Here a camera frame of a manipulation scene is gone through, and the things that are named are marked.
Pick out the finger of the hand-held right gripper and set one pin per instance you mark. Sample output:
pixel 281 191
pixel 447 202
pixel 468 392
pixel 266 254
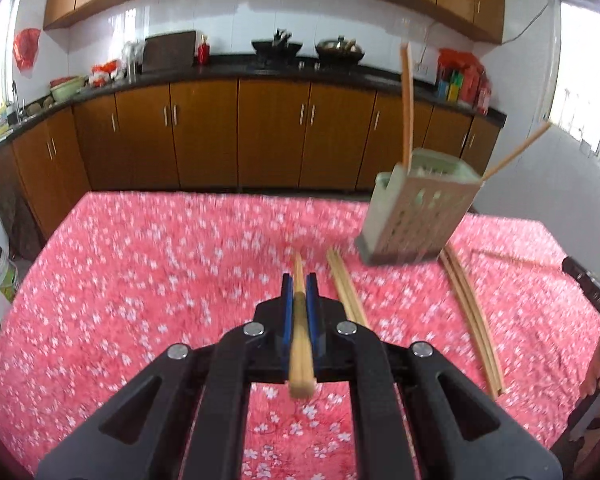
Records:
pixel 592 285

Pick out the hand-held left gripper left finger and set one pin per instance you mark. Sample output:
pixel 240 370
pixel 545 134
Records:
pixel 287 320

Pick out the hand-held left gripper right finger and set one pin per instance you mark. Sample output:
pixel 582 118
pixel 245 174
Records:
pixel 316 325

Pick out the wooden chopstick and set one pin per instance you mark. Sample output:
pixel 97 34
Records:
pixel 406 105
pixel 297 325
pixel 469 310
pixel 340 285
pixel 517 150
pixel 520 259
pixel 349 285
pixel 462 310
pixel 476 310

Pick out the green perforated chopstick holder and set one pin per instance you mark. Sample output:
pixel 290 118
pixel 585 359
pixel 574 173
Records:
pixel 415 220

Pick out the pink floral tablecloth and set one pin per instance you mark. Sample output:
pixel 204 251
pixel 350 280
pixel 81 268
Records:
pixel 155 285

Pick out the window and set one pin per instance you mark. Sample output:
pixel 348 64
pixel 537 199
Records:
pixel 590 85

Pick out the wooden lower kitchen cabinets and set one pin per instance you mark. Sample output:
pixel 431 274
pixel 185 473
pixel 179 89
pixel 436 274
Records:
pixel 205 135

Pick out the gas stove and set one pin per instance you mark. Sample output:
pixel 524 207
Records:
pixel 307 65

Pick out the black kitchen countertop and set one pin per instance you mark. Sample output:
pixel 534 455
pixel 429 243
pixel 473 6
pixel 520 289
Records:
pixel 220 71

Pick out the black wok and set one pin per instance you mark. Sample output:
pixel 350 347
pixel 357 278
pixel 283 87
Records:
pixel 277 47

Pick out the pot with lid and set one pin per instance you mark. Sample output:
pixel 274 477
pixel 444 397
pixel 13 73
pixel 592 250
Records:
pixel 340 50

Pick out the red bottle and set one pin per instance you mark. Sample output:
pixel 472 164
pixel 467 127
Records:
pixel 203 52

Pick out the plastic bucket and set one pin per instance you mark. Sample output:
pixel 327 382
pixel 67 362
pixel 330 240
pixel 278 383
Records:
pixel 2 275

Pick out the dark hanging cloth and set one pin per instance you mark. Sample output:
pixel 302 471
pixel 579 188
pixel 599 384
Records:
pixel 17 210

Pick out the dark cutting board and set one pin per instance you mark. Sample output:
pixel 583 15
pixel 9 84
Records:
pixel 169 52

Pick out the glass jars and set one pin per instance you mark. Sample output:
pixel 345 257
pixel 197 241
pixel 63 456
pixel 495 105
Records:
pixel 132 60

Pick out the red and white bag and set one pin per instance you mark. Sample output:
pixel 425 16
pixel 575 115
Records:
pixel 104 74

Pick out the green basin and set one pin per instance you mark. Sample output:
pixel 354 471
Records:
pixel 67 89

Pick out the yellow dish soap bottle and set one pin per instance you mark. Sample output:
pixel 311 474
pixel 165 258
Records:
pixel 0 120

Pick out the metal faucet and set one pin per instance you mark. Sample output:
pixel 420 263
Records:
pixel 16 97

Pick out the red wall decoration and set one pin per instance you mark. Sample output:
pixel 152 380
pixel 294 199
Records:
pixel 26 50

